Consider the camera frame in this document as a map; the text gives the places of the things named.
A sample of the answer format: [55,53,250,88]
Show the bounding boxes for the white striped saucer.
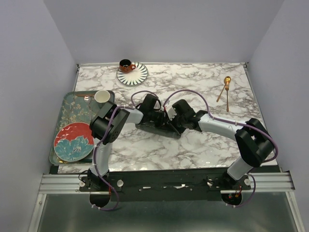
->
[116,61,148,86]

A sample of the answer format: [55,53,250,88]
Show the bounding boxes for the gold spoon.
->
[216,76,231,102]

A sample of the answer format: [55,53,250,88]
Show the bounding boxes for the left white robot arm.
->
[87,94,171,191]

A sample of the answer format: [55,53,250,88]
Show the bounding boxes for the silver spoon on tray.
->
[84,95,92,120]

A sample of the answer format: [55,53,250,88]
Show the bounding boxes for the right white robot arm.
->
[164,100,276,189]

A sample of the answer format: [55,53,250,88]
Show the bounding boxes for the red and black cup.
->
[119,59,136,73]

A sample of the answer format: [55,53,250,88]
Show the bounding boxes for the grey cloth napkin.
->
[135,124,181,139]

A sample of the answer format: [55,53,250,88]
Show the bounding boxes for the copper fork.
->
[225,87,229,112]

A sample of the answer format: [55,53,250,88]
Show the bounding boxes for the red and blue plate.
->
[53,122,94,162]

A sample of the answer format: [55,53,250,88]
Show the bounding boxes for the green floral tray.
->
[49,90,101,165]

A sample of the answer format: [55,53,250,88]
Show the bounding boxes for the white and green cup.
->
[94,90,111,103]

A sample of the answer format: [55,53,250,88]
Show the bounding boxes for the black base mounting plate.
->
[79,168,251,202]

